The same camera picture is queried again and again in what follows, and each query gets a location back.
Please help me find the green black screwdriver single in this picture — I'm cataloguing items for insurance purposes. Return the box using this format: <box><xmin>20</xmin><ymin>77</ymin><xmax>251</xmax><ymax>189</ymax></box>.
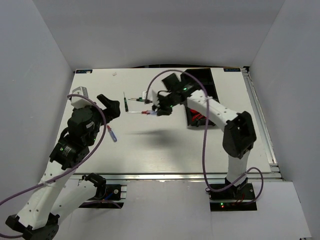
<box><xmin>123</xmin><ymin>92</ymin><xmax>129</xmax><ymax>113</ymax></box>

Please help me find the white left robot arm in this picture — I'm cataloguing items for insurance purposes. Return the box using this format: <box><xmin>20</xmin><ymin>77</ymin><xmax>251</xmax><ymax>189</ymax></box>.
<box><xmin>5</xmin><ymin>93</ymin><xmax>121</xmax><ymax>240</ymax></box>

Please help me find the blue label sticker right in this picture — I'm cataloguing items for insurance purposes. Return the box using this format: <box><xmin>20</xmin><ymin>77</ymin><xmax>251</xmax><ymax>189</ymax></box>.
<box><xmin>223</xmin><ymin>67</ymin><xmax>241</xmax><ymax>73</ymax></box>

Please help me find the large red black utility knife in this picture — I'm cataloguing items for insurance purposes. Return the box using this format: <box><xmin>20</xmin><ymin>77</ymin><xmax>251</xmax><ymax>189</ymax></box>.
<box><xmin>189</xmin><ymin>109</ymin><xmax>206</xmax><ymax>123</ymax></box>

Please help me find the aluminium frame rail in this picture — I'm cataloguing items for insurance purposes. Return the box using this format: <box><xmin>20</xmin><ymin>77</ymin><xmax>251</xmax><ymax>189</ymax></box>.
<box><xmin>241</xmin><ymin>66</ymin><xmax>284</xmax><ymax>182</ymax></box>
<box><xmin>69</xmin><ymin>170</ymin><xmax>283</xmax><ymax>182</ymax></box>

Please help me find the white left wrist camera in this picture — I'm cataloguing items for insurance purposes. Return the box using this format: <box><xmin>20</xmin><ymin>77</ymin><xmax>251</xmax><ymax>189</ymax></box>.
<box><xmin>70</xmin><ymin>86</ymin><xmax>92</xmax><ymax>109</ymax></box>

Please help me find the black near storage bin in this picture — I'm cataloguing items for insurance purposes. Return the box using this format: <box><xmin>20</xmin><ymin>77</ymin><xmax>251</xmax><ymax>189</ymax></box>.
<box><xmin>184</xmin><ymin>106</ymin><xmax>207</xmax><ymax>127</ymax></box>

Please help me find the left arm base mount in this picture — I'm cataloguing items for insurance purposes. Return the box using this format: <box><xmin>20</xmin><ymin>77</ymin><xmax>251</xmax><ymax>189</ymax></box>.
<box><xmin>79</xmin><ymin>180</ymin><xmax>127</xmax><ymax>209</ymax></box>

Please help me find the blue label sticker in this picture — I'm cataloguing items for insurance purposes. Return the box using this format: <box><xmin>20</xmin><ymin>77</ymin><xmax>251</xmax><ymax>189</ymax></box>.
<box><xmin>75</xmin><ymin>69</ymin><xmax>93</xmax><ymax>74</ymax></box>
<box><xmin>223</xmin><ymin>67</ymin><xmax>241</xmax><ymax>73</ymax></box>

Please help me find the blue label sticker left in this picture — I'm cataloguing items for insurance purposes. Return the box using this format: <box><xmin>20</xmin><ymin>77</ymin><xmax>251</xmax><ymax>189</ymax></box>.
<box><xmin>75</xmin><ymin>69</ymin><xmax>93</xmax><ymax>74</ymax></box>

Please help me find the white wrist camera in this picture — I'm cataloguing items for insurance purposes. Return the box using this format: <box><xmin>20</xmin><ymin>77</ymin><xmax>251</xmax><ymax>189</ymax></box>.
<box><xmin>70</xmin><ymin>86</ymin><xmax>92</xmax><ymax>109</ymax></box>
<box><xmin>142</xmin><ymin>89</ymin><xmax>159</xmax><ymax>107</ymax></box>

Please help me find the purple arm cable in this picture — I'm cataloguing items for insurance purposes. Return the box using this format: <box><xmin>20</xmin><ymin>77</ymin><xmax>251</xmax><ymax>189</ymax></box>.
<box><xmin>0</xmin><ymin>94</ymin><xmax>122</xmax><ymax>238</ymax></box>
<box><xmin>146</xmin><ymin>69</ymin><xmax>264</xmax><ymax>205</ymax></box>

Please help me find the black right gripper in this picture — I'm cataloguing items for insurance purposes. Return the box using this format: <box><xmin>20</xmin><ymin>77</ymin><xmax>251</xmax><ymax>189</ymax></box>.
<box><xmin>152</xmin><ymin>92</ymin><xmax>177</xmax><ymax>117</ymax></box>

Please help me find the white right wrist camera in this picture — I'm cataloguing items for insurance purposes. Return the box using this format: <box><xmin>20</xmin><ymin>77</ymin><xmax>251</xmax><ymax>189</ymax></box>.
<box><xmin>142</xmin><ymin>89</ymin><xmax>159</xmax><ymax>107</ymax></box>

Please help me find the aluminium frame rail right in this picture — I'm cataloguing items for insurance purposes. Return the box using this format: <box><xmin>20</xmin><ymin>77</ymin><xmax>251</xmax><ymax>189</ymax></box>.
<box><xmin>241</xmin><ymin>66</ymin><xmax>284</xmax><ymax>182</ymax></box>

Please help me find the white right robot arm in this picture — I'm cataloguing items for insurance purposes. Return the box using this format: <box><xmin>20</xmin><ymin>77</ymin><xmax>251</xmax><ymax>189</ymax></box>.
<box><xmin>146</xmin><ymin>69</ymin><xmax>257</xmax><ymax>200</ymax></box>

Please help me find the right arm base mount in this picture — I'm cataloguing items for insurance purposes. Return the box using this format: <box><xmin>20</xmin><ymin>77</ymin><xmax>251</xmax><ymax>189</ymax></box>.
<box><xmin>205</xmin><ymin>183</ymin><xmax>258</xmax><ymax>212</ymax></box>

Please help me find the black middle storage bin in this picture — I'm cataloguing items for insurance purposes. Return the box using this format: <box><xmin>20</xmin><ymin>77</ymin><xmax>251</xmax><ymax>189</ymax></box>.
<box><xmin>204</xmin><ymin>84</ymin><xmax>219</xmax><ymax>102</ymax></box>

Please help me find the blue red screwdriver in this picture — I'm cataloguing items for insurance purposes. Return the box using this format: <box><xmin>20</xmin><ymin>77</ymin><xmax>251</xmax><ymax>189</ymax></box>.
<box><xmin>106</xmin><ymin>125</ymin><xmax>118</xmax><ymax>143</ymax></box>
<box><xmin>127</xmin><ymin>110</ymin><xmax>157</xmax><ymax>116</ymax></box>

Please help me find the black storage bin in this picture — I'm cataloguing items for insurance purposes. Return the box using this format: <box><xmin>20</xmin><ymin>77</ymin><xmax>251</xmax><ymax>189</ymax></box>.
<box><xmin>184</xmin><ymin>106</ymin><xmax>207</xmax><ymax>127</ymax></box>
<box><xmin>180</xmin><ymin>68</ymin><xmax>214</xmax><ymax>87</ymax></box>
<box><xmin>204</xmin><ymin>84</ymin><xmax>219</xmax><ymax>102</ymax></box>

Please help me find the green black screwdriver lower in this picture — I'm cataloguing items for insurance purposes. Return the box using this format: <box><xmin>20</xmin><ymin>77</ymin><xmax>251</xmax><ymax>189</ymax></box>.
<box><xmin>128</xmin><ymin>97</ymin><xmax>144</xmax><ymax>102</ymax></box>

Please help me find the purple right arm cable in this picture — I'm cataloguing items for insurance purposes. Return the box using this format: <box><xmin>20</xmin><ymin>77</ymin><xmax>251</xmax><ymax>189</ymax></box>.
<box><xmin>146</xmin><ymin>69</ymin><xmax>264</xmax><ymax>205</ymax></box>

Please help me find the black far storage bin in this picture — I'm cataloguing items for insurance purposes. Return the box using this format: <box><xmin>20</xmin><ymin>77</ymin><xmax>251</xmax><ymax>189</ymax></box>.
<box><xmin>180</xmin><ymin>68</ymin><xmax>214</xmax><ymax>87</ymax></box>

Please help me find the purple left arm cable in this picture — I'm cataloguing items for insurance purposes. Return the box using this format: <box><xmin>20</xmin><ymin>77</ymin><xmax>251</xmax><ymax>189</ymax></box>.
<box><xmin>0</xmin><ymin>94</ymin><xmax>122</xmax><ymax>238</ymax></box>

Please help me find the aluminium frame rail front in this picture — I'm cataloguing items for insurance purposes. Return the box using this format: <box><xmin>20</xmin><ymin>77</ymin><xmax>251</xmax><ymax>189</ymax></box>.
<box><xmin>69</xmin><ymin>170</ymin><xmax>283</xmax><ymax>182</ymax></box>

